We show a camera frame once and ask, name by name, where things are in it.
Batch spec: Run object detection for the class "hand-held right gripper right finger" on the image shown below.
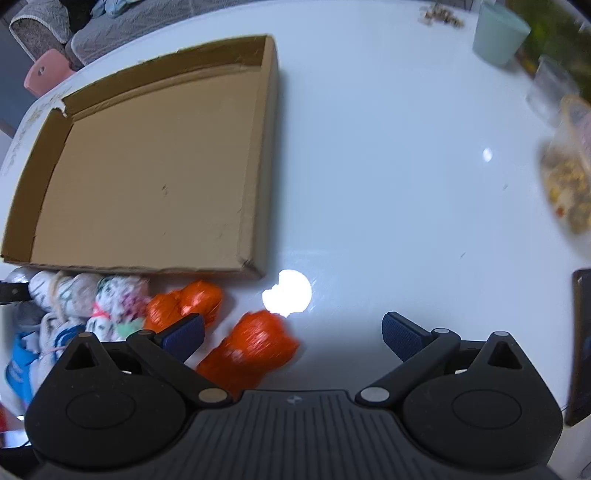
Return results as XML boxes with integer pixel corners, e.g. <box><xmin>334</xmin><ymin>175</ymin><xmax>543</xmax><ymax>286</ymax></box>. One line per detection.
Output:
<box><xmin>355</xmin><ymin>311</ymin><xmax>527</xmax><ymax>407</ymax></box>

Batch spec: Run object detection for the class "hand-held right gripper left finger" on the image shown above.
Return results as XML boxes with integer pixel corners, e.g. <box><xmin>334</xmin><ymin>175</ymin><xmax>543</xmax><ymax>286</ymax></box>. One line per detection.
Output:
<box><xmin>62</xmin><ymin>313</ymin><xmax>232</xmax><ymax>408</ymax></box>

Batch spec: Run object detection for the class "pile of clothes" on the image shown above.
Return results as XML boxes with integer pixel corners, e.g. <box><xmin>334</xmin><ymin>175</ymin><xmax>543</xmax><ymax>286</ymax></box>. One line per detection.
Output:
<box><xmin>90</xmin><ymin>0</ymin><xmax>139</xmax><ymax>19</ymax></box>

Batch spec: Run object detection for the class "pale green cup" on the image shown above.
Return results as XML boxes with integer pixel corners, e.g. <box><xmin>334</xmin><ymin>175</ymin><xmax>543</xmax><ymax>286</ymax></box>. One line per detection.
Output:
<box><xmin>472</xmin><ymin>2</ymin><xmax>532</xmax><ymax>68</ymax></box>

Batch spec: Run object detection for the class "clear plastic wrap bundle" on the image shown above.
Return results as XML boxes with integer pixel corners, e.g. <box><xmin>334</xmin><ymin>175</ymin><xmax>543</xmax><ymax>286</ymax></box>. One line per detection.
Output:
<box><xmin>4</xmin><ymin>267</ymin><xmax>38</xmax><ymax>288</ymax></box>

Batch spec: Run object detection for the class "blue white sock bundle pink band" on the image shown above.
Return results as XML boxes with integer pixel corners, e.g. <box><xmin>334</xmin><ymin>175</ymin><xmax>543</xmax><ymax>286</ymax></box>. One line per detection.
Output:
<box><xmin>4</xmin><ymin>314</ymin><xmax>88</xmax><ymax>407</ymax></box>

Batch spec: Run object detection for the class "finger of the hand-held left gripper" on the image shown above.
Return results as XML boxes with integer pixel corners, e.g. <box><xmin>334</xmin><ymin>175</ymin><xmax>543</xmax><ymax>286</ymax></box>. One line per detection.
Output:
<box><xmin>0</xmin><ymin>282</ymin><xmax>31</xmax><ymax>304</ymax></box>

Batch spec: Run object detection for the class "white green cloth bundle pink band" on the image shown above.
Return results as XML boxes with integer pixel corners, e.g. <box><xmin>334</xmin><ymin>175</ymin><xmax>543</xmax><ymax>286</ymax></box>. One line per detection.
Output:
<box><xmin>88</xmin><ymin>275</ymin><xmax>148</xmax><ymax>340</ymax></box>

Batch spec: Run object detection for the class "clear bag of snacks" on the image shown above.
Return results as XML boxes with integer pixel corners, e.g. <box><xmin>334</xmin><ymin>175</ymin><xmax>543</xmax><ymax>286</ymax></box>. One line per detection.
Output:
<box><xmin>538</xmin><ymin>95</ymin><xmax>591</xmax><ymax>234</ymax></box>

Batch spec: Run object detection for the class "grey quilted sofa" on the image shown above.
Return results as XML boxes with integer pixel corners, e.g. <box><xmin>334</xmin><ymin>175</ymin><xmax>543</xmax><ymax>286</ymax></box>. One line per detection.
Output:
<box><xmin>9</xmin><ymin>0</ymin><xmax>287</xmax><ymax>70</ymax></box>

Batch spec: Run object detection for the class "shallow cardboard box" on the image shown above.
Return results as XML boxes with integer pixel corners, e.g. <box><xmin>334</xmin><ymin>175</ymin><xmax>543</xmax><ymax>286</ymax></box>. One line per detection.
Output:
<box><xmin>0</xmin><ymin>34</ymin><xmax>280</xmax><ymax>280</ymax></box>

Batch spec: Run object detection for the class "pile of seed shells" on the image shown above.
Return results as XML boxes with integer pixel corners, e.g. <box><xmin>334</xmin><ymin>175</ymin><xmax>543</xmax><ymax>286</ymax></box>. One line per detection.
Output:
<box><xmin>418</xmin><ymin>4</ymin><xmax>465</xmax><ymax>28</ymax></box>

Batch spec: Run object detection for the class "dark smartphone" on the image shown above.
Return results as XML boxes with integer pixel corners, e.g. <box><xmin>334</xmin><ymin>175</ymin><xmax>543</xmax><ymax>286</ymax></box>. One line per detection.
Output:
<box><xmin>566</xmin><ymin>268</ymin><xmax>591</xmax><ymax>426</ymax></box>

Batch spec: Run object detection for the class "clear plastic cup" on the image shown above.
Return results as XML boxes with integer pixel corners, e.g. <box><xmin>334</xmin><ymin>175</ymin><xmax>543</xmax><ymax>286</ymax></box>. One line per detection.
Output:
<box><xmin>526</xmin><ymin>55</ymin><xmax>580</xmax><ymax>127</ymax></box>

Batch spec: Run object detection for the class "pink plastic chair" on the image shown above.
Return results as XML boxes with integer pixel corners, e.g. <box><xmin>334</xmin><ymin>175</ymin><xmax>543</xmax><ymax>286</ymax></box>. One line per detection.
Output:
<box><xmin>24</xmin><ymin>48</ymin><xmax>77</xmax><ymax>97</ymax></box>

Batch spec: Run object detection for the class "grey sock bundle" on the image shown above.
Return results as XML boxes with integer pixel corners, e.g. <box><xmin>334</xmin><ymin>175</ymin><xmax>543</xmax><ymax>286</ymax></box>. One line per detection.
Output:
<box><xmin>13</xmin><ymin>300</ymin><xmax>47</xmax><ymax>330</ymax></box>

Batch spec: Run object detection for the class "white green cloth bundle rope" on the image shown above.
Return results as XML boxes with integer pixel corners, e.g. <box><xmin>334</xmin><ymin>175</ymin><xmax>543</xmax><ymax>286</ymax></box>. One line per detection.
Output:
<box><xmin>28</xmin><ymin>271</ymin><xmax>100</xmax><ymax>319</ymax></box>

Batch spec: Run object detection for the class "white floral cloth bundle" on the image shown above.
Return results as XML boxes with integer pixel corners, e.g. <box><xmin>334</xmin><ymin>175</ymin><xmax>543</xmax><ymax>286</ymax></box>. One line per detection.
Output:
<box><xmin>113</xmin><ymin>291</ymin><xmax>151</xmax><ymax>340</ymax></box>

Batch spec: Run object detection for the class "orange plastic bundle green tie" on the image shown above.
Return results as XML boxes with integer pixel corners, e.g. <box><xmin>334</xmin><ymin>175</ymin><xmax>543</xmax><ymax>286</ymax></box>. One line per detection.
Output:
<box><xmin>196</xmin><ymin>310</ymin><xmax>300</xmax><ymax>400</ymax></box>

